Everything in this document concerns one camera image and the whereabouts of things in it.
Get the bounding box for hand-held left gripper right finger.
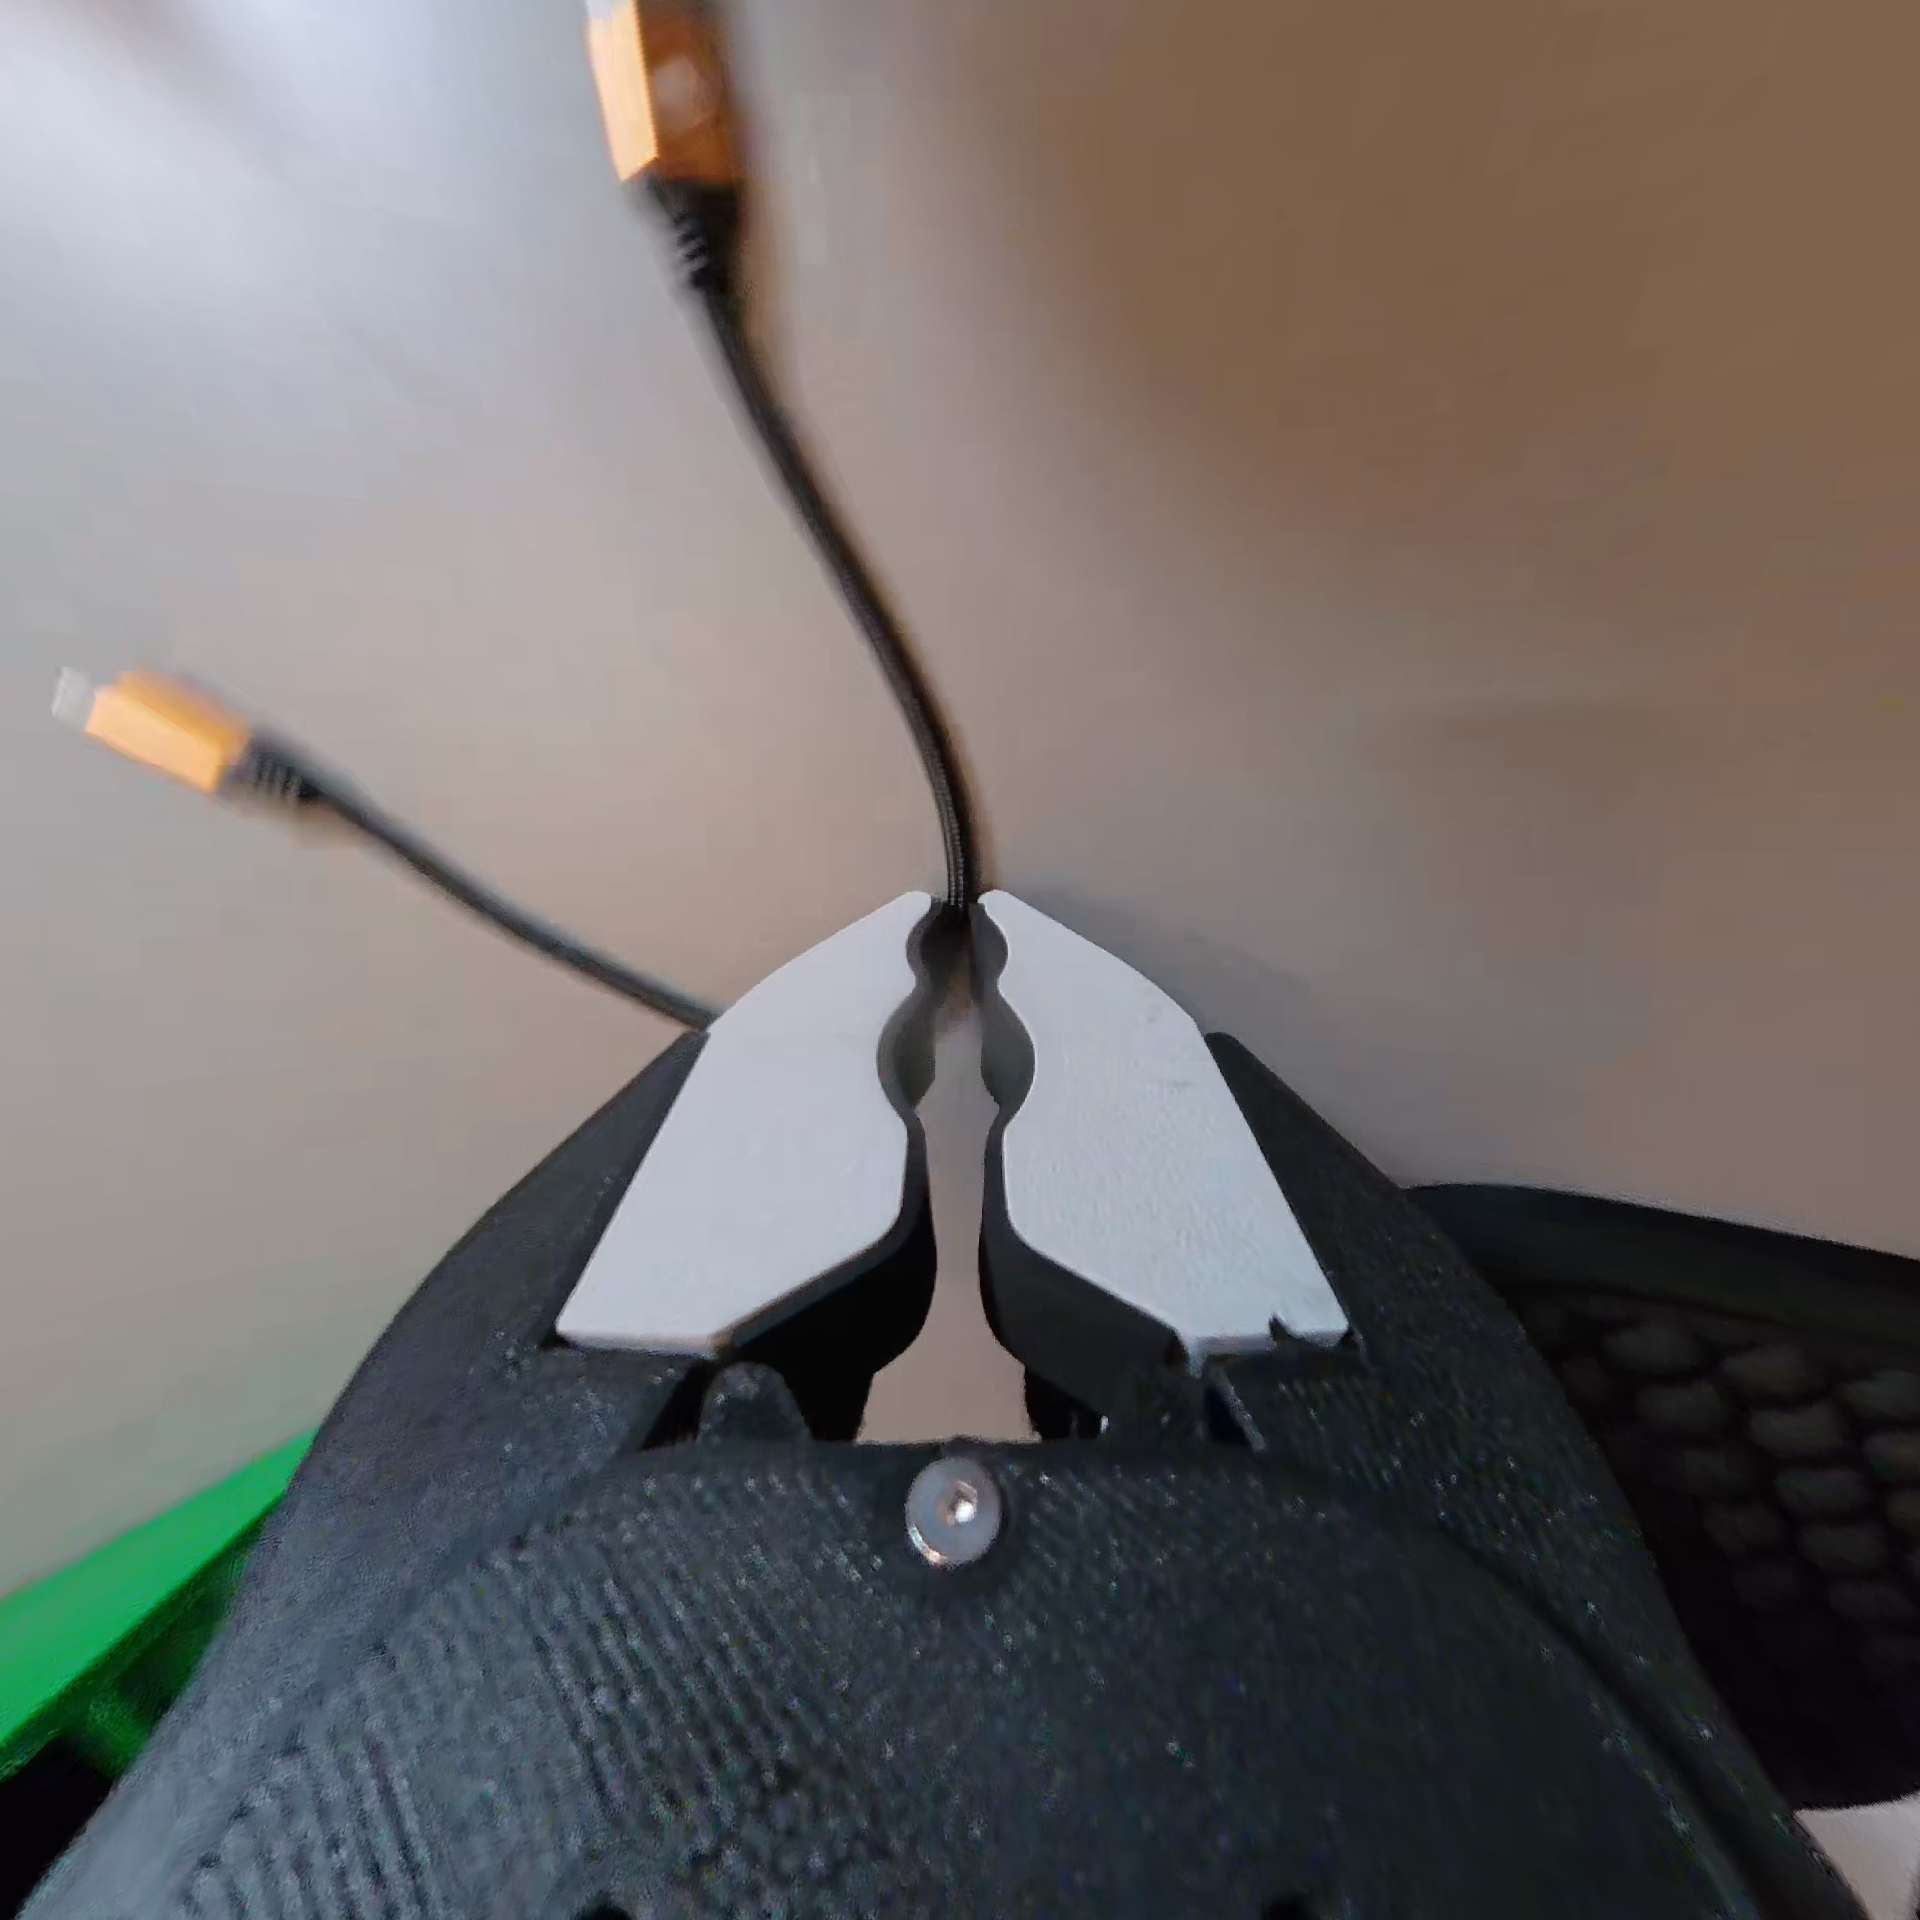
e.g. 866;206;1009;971
965;893;1354;1434

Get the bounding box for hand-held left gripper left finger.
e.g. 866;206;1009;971
558;893;963;1442

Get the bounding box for black braided cable orange plugs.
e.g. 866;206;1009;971
50;0;988;1036

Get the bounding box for green plastic storage bin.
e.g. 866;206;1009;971
0;1422;318;1788

